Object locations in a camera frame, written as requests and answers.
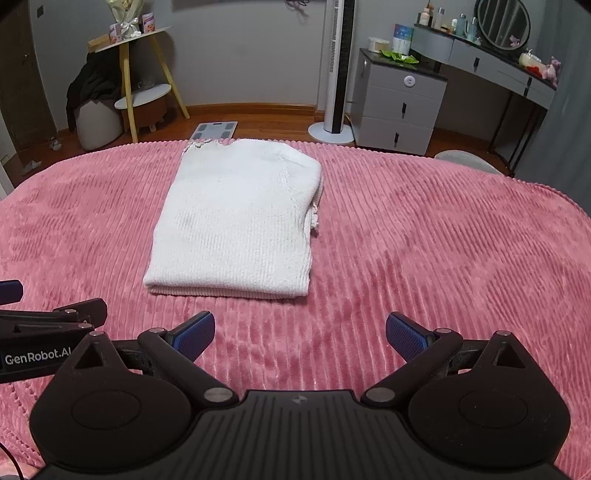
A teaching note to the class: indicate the grey nightstand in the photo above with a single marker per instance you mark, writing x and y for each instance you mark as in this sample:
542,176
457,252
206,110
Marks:
399,104

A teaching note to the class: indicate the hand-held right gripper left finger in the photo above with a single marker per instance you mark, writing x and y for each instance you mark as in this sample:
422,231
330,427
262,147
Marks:
194,330

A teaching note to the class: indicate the round black mirror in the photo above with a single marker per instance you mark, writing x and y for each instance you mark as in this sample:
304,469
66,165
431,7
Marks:
503,23

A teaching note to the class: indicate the white knit sweater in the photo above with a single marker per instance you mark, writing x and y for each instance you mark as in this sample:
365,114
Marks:
240,217

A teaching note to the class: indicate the white jar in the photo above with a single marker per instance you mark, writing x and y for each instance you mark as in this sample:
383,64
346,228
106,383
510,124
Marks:
378,45

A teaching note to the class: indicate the white tower fan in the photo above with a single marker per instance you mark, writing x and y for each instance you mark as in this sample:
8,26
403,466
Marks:
339,69

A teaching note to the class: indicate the blue and white box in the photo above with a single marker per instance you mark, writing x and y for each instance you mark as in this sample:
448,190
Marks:
402,39

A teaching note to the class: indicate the grey round stool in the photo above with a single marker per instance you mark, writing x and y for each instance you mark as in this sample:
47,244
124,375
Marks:
468,161

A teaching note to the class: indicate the flower bouquet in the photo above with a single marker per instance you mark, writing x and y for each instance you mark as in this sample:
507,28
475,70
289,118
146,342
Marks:
123,16

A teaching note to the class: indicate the pink plush toy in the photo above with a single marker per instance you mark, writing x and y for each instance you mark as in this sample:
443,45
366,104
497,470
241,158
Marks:
551,69

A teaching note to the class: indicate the group of cosmetic bottles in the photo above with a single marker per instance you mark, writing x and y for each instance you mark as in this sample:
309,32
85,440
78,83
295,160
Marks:
448,21

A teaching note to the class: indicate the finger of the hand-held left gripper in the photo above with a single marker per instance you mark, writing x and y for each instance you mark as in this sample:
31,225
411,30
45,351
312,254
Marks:
87,310
9,291

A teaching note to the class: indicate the white slipper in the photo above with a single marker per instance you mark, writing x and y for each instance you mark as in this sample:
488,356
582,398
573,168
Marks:
31,166
56,144

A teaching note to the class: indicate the brown wooden stool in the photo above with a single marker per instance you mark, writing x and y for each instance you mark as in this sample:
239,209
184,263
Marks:
150,115

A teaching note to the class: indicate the dark clothing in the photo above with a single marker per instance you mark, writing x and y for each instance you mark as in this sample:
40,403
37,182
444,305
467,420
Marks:
90,87

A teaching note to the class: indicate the pink printed box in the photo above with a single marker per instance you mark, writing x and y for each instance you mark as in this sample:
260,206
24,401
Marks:
148,22
115,32

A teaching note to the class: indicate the green leafy item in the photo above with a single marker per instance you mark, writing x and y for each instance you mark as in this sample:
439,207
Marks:
399,57

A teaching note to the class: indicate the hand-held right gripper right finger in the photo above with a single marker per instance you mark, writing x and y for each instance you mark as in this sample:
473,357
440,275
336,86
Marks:
406,335

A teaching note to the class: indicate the pink ribbed blanket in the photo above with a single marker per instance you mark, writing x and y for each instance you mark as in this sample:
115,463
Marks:
415,240

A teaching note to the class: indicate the brown wooden door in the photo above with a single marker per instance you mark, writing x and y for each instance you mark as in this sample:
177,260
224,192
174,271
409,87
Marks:
23,92

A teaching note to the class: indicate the side table with yellow legs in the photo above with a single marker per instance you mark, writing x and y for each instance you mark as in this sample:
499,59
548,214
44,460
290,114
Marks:
134,60

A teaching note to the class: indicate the white pouf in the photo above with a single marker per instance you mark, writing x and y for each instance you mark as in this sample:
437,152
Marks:
98,124

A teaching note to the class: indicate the white lidded container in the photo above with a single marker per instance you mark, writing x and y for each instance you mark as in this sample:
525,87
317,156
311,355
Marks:
530,59

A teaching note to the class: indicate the bathroom scale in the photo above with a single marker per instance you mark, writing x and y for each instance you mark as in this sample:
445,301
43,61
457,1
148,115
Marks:
214,130

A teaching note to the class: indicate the grey dressing table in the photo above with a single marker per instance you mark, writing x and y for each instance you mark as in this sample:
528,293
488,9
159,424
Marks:
489,64

